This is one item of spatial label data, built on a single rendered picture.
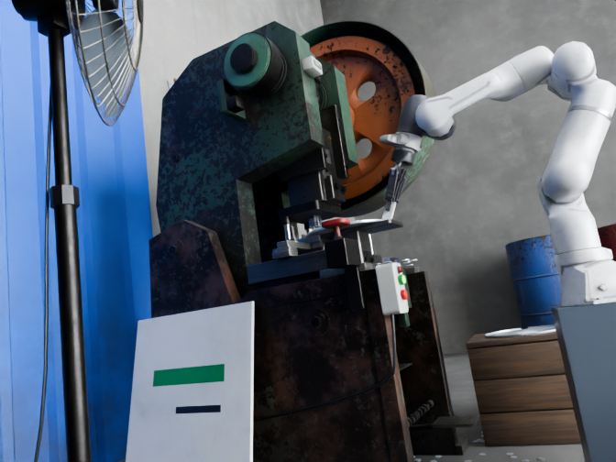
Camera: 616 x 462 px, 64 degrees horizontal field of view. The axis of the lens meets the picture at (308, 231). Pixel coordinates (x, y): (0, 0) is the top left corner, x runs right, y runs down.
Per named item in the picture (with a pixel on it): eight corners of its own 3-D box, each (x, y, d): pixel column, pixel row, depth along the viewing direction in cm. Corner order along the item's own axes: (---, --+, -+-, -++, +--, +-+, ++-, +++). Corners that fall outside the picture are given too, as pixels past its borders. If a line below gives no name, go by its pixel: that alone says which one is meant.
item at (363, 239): (411, 261, 163) (403, 221, 165) (397, 259, 151) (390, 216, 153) (342, 273, 174) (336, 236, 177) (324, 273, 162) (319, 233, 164)
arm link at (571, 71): (610, 129, 139) (632, 71, 139) (612, 104, 124) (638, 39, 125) (538, 116, 149) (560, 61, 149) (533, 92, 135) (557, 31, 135)
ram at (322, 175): (352, 203, 175) (340, 125, 181) (335, 196, 162) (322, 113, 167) (310, 214, 183) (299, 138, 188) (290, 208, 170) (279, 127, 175)
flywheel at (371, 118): (407, 223, 212) (446, 58, 211) (392, 217, 195) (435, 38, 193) (270, 193, 247) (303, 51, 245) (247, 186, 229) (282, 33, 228)
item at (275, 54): (295, 101, 159) (286, 38, 163) (277, 89, 149) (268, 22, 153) (239, 122, 169) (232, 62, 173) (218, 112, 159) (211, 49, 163)
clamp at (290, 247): (314, 258, 163) (311, 226, 164) (289, 255, 148) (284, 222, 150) (299, 260, 165) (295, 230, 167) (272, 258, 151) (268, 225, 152)
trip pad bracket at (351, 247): (368, 307, 134) (357, 236, 137) (355, 309, 125) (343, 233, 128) (348, 310, 136) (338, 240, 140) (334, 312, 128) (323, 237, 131)
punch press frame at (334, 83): (434, 406, 170) (371, 49, 193) (394, 443, 132) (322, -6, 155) (246, 414, 205) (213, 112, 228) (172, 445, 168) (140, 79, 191)
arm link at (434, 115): (509, 70, 155) (421, 124, 166) (503, 43, 139) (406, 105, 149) (526, 97, 152) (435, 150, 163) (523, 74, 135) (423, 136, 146)
